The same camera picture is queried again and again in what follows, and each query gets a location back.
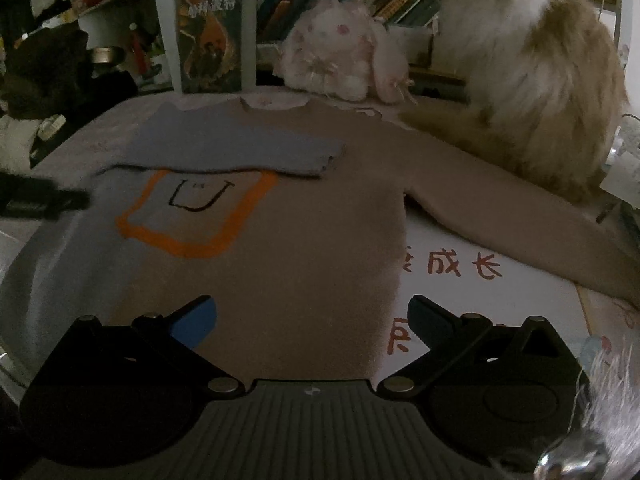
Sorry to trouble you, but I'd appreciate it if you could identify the beige and blue sweater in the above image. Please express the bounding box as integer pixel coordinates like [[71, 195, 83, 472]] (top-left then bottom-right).
[[0, 97, 640, 386]]

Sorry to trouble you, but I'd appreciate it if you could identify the dark cloth pile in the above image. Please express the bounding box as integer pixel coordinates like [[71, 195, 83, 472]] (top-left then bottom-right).
[[0, 22, 138, 121]]

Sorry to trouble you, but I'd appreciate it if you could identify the white wrist watch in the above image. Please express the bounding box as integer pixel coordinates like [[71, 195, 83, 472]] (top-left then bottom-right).
[[37, 114, 68, 142]]

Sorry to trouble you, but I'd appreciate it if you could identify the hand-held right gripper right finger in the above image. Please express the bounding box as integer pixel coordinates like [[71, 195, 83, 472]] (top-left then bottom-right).
[[376, 296, 583, 400]]

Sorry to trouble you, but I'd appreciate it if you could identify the white fluffy trim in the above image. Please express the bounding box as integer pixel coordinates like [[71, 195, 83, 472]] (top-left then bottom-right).
[[580, 335, 640, 480]]

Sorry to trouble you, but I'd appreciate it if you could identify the pink plush rabbit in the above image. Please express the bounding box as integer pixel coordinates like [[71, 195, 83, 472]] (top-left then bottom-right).
[[277, 0, 418, 106]]

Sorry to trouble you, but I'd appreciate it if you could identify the shiny metal object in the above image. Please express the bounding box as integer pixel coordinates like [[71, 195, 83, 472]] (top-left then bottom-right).
[[535, 435, 611, 480]]

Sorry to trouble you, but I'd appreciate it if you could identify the pink checked printed mat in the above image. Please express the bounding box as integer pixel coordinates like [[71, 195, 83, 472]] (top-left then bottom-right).
[[30, 85, 640, 411]]

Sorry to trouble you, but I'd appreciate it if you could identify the fluffy cream cat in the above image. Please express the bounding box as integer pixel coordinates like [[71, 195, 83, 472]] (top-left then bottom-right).
[[400, 0, 631, 206]]

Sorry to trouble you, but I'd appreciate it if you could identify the white shelf frame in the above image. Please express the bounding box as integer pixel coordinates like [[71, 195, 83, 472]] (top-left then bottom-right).
[[150, 0, 183, 93]]

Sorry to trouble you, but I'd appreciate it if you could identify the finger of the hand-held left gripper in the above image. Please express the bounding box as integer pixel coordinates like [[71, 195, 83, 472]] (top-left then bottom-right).
[[0, 172, 92, 221]]

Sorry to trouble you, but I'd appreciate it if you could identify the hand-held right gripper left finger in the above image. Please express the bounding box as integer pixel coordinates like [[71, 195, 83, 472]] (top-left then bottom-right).
[[37, 296, 246, 400]]

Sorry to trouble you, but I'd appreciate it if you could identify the metal bowl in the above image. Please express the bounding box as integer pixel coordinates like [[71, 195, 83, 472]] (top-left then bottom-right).
[[90, 46, 126, 66]]

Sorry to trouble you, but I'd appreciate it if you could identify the red hanging ornament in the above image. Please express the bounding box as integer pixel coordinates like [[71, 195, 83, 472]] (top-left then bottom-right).
[[127, 22, 146, 73]]

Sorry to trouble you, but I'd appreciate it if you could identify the row of shelf books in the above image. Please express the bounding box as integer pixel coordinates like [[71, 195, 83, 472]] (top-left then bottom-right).
[[255, 0, 441, 46]]

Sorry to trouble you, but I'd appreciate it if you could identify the large illustrated book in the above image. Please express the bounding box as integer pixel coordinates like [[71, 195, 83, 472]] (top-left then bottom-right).
[[177, 0, 246, 95]]

